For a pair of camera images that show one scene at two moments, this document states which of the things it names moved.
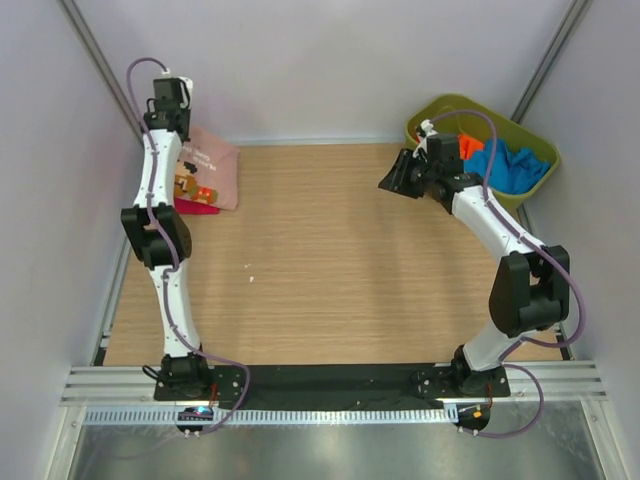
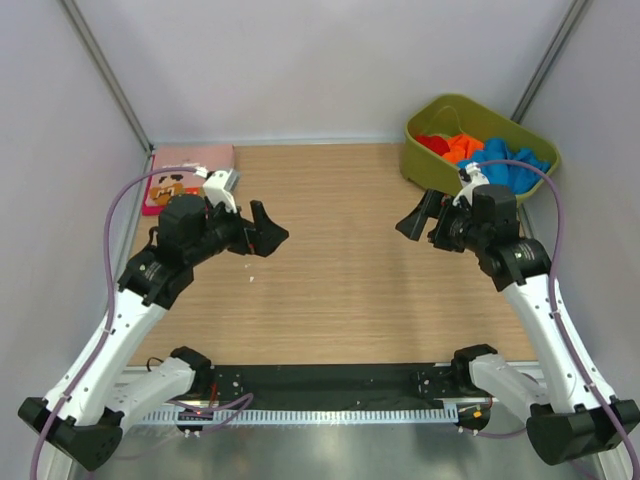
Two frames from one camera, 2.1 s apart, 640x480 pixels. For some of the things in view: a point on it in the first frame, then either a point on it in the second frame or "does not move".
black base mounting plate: x=323 y=388 does not move
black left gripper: x=187 y=113 to x=260 y=238
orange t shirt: x=467 y=145 does not move
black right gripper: x=397 y=179 to x=435 y=204
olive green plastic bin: x=451 y=115 does not move
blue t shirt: x=512 y=172 does not move
